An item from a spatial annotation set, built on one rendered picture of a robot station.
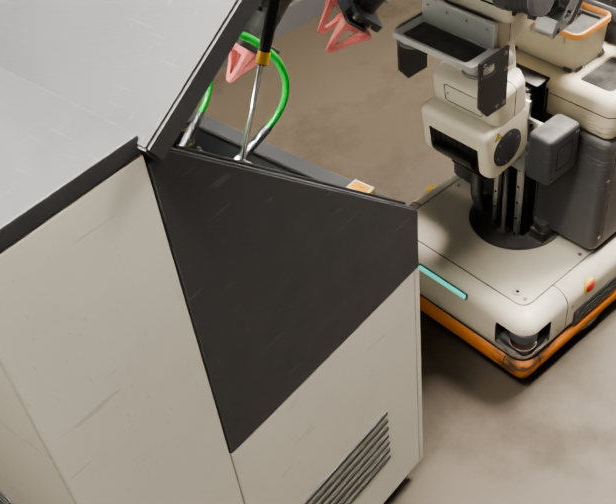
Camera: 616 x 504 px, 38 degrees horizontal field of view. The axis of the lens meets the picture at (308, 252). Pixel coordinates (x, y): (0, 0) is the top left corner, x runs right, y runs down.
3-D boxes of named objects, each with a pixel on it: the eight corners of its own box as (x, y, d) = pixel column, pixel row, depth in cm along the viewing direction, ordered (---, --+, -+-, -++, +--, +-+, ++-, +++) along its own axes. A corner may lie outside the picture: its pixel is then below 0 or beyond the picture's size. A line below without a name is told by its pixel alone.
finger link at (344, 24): (317, 53, 152) (354, 14, 147) (306, 25, 156) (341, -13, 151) (345, 66, 157) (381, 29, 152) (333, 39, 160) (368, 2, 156)
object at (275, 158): (404, 258, 190) (402, 202, 179) (391, 270, 188) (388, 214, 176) (202, 160, 222) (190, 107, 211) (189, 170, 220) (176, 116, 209)
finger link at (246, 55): (210, 70, 171) (234, 27, 169) (237, 82, 176) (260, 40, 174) (228, 84, 167) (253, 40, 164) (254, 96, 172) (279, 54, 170)
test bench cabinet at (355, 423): (424, 471, 242) (420, 266, 187) (285, 640, 213) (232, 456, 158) (239, 354, 278) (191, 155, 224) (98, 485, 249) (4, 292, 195)
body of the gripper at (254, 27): (221, 27, 167) (241, -8, 165) (259, 47, 174) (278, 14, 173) (239, 40, 163) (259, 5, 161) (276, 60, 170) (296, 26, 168)
